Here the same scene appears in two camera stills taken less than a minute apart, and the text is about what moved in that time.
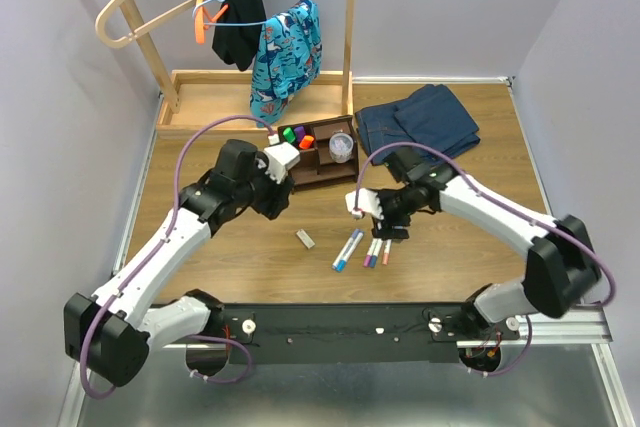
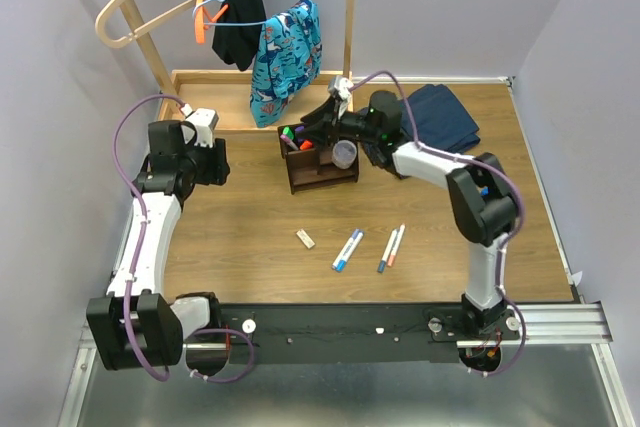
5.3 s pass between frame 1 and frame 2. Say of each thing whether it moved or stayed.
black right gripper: moved
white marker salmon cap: moved
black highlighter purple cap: stayed
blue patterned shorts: stayed
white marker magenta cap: moved
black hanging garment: stayed
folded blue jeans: stayed
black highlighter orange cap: stayed
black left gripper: moved
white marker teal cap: moved
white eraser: stayed
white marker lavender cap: stayed
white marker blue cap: stayed
